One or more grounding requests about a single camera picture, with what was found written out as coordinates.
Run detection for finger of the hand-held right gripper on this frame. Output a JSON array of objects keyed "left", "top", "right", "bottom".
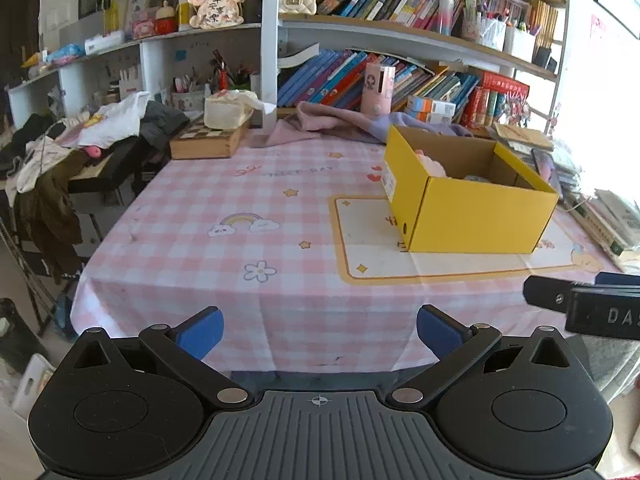
[
  {"left": 523, "top": 275, "right": 598, "bottom": 314},
  {"left": 596, "top": 272, "right": 640, "bottom": 286}
]

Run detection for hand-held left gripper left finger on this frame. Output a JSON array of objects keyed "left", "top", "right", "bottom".
[{"left": 58, "top": 305, "right": 251, "bottom": 410}]

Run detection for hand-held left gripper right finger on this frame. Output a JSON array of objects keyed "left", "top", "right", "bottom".
[{"left": 389, "top": 304, "right": 584, "bottom": 410}]

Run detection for yellow cardboard box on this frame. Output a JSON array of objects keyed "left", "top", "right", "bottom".
[{"left": 382, "top": 125, "right": 560, "bottom": 254}]

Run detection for pink plush toy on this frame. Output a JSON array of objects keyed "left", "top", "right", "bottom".
[{"left": 414, "top": 149, "right": 448, "bottom": 178}]

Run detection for white storage container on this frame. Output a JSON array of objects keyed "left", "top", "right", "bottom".
[{"left": 504, "top": 20, "right": 537, "bottom": 61}]

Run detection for pile of books and papers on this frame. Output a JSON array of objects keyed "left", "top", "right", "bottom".
[{"left": 487, "top": 122, "right": 640, "bottom": 273}]

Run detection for black smartphone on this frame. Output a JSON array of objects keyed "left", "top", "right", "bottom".
[{"left": 531, "top": 148, "right": 562, "bottom": 193}]

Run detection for black chair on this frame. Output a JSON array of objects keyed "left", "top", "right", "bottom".
[{"left": 67, "top": 137, "right": 151, "bottom": 241}]

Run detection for colourful hanging ornaments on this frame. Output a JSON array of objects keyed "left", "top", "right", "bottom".
[{"left": 505, "top": 91, "right": 531, "bottom": 128}]

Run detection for wooden chessboard box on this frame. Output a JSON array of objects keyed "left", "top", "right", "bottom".
[{"left": 169, "top": 116, "right": 251, "bottom": 161}]

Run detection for row of red dictionaries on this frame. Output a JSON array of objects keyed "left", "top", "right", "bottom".
[{"left": 460, "top": 71, "right": 531, "bottom": 128}]

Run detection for orange and white carton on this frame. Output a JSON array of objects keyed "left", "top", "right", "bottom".
[
  {"left": 405, "top": 107, "right": 453, "bottom": 125},
  {"left": 406, "top": 95, "right": 457, "bottom": 116}
]

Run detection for cream tissue pack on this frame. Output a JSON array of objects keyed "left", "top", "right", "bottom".
[{"left": 203, "top": 89, "right": 277, "bottom": 130}]

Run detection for pile of clothes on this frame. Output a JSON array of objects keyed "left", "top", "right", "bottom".
[{"left": 0, "top": 91, "right": 191, "bottom": 286}]

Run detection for small black box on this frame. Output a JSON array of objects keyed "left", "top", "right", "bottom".
[{"left": 532, "top": 46, "right": 558, "bottom": 72}]

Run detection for pen cups with brushes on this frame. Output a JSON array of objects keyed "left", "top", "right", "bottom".
[{"left": 172, "top": 50, "right": 251, "bottom": 109}]

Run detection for pink and purple cloth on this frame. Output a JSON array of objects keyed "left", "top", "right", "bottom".
[{"left": 265, "top": 101, "right": 476, "bottom": 148}]

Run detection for pink cylindrical dispenser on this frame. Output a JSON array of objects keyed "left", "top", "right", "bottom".
[{"left": 361, "top": 62, "right": 397, "bottom": 117}]

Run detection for clear pen holder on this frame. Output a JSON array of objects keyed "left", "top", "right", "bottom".
[{"left": 462, "top": 0, "right": 506, "bottom": 51}]

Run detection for row of yellow books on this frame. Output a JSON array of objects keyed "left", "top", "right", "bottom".
[{"left": 530, "top": 0, "right": 560, "bottom": 48}]

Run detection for row of leaning blue books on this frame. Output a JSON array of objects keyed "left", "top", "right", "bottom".
[{"left": 276, "top": 49, "right": 481, "bottom": 113}]

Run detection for white bookshelf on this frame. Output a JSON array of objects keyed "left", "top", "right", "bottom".
[{"left": 7, "top": 0, "right": 571, "bottom": 127}]

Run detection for white box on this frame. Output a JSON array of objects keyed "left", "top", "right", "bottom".
[{"left": 84, "top": 31, "right": 125, "bottom": 55}]

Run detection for blue wrapped pack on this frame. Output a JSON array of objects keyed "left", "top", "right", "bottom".
[{"left": 47, "top": 44, "right": 86, "bottom": 65}]

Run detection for red jar with cream lid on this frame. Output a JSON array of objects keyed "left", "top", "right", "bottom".
[{"left": 155, "top": 1, "right": 178, "bottom": 35}]

